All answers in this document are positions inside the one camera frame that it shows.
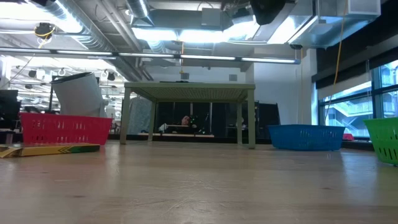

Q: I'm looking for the white cylinder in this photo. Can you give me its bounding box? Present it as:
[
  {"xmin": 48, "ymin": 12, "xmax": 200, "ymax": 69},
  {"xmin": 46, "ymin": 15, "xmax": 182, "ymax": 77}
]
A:
[{"xmin": 50, "ymin": 72, "xmax": 107, "ymax": 118}]

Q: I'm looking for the yellow hanging cable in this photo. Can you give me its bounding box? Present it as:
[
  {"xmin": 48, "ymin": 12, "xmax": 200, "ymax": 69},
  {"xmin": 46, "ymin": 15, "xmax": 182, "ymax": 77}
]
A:
[{"xmin": 331, "ymin": 0, "xmax": 349, "ymax": 86}]

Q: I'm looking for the silver spiral duct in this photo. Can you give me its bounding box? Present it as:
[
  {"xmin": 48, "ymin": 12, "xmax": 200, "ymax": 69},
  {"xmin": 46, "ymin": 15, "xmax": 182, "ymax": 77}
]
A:
[{"xmin": 27, "ymin": 0, "xmax": 147, "ymax": 82}]

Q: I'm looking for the yellow green crayon box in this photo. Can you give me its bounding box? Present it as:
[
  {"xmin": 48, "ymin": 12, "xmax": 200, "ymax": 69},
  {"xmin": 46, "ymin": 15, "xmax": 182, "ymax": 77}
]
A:
[{"xmin": 0, "ymin": 142, "xmax": 101, "ymax": 159}]

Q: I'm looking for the blue plastic basket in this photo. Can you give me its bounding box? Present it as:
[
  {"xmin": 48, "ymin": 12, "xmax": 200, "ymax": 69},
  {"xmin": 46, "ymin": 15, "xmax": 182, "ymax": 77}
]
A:
[{"xmin": 267, "ymin": 124, "xmax": 346, "ymax": 152}]

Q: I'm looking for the person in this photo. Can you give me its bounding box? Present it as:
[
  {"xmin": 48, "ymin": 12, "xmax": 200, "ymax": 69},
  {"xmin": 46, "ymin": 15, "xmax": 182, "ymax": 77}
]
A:
[{"xmin": 160, "ymin": 114, "xmax": 200, "ymax": 134}]

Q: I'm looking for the long ceiling light bar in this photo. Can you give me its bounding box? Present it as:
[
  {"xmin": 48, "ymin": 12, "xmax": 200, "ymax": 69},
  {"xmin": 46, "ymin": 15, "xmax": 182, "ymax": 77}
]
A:
[{"xmin": 0, "ymin": 46, "xmax": 302, "ymax": 65}]

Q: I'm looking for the pale green metal riser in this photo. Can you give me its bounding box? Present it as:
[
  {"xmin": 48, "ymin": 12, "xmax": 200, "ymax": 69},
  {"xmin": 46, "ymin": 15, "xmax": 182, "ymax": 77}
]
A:
[{"xmin": 119, "ymin": 82, "xmax": 256, "ymax": 150}]

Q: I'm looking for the green plastic basket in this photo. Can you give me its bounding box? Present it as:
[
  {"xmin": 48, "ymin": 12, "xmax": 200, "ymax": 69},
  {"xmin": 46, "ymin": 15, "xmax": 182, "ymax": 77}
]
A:
[{"xmin": 363, "ymin": 117, "xmax": 398, "ymax": 166}]

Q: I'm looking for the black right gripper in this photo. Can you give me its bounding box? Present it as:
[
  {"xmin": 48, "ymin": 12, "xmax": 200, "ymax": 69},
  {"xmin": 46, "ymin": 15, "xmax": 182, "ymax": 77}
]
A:
[{"xmin": 249, "ymin": 0, "xmax": 287, "ymax": 26}]

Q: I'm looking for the black monitor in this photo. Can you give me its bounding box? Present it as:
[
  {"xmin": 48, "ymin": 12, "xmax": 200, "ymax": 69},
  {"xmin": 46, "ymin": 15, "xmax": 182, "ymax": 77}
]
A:
[{"xmin": 0, "ymin": 89, "xmax": 22, "ymax": 129}]

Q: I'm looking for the silver rectangular duct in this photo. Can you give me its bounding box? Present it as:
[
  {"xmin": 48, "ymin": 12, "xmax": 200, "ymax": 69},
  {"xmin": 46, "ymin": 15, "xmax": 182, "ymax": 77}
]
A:
[{"xmin": 229, "ymin": 0, "xmax": 382, "ymax": 49}]

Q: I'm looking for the red plastic basket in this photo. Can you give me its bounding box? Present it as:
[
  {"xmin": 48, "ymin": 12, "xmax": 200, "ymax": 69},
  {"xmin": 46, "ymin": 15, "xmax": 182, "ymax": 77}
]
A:
[{"xmin": 20, "ymin": 112, "xmax": 113, "ymax": 146}]

